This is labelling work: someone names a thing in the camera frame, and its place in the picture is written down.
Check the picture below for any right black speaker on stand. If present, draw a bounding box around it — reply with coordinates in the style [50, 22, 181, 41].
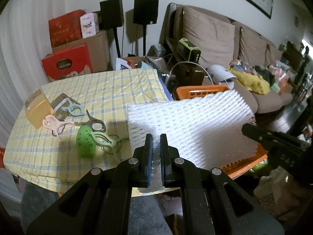
[133, 0, 159, 56]

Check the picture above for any tan boxed packet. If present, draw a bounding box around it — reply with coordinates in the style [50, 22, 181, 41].
[24, 88, 54, 129]

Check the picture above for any black speaker on stand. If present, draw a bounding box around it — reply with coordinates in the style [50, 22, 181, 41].
[133, 0, 159, 56]
[99, 0, 124, 58]

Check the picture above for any yellow checked tablecloth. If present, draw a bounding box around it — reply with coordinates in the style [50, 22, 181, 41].
[3, 69, 168, 193]

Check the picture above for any brown sofa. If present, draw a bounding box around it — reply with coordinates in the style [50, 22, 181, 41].
[158, 3, 294, 114]

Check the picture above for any white cable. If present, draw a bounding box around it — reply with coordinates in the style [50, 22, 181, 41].
[168, 61, 215, 79]

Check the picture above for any red collection gift box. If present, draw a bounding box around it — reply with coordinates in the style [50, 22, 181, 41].
[41, 43, 94, 82]

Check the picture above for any olive card packet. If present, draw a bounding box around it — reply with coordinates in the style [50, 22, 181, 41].
[51, 93, 80, 121]

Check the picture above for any green paw print case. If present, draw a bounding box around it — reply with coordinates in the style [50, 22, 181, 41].
[76, 125, 96, 159]

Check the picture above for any yellow cloth on sofa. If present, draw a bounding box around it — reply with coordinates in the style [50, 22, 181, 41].
[230, 69, 270, 95]

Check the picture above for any brown cardboard box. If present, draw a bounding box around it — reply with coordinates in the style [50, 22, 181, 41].
[52, 31, 110, 73]

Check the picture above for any red gift box upper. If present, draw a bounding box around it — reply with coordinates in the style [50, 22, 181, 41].
[48, 10, 86, 48]

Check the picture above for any white foam mesh sheet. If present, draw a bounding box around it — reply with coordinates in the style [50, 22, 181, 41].
[127, 90, 258, 194]

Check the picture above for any far beige cushion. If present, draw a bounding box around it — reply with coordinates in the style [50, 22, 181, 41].
[265, 44, 283, 67]

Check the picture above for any light green clothes clip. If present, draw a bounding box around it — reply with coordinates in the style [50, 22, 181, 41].
[89, 132, 129, 163]

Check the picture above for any small pink white box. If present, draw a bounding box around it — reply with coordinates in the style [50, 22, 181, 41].
[80, 13, 99, 38]

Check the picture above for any purple plastic package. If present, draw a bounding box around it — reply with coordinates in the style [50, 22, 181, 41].
[159, 77, 173, 101]

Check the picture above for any grey clothes clip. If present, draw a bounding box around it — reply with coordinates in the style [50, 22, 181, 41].
[74, 110, 106, 133]

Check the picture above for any blue clothes clip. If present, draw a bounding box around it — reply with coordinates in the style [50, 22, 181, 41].
[61, 98, 84, 117]

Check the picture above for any white nail lamp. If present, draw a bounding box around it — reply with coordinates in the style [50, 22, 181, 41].
[206, 65, 237, 90]

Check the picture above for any green black power station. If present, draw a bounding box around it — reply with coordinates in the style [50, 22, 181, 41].
[177, 38, 201, 63]

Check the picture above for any white curtain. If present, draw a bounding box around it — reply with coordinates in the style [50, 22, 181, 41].
[0, 0, 72, 201]

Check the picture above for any middle beige cushion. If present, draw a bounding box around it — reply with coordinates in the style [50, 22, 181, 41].
[239, 28, 267, 67]

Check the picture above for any orange plastic basket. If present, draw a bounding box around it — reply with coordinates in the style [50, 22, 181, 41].
[178, 90, 266, 179]

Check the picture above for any left black speaker on stand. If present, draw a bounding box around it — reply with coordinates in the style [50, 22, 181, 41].
[99, 0, 124, 58]

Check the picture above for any pink clothes clip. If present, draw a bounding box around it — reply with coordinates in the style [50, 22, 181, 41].
[42, 115, 75, 139]

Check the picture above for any large beige cushion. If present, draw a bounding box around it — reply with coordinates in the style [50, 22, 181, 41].
[183, 6, 235, 68]

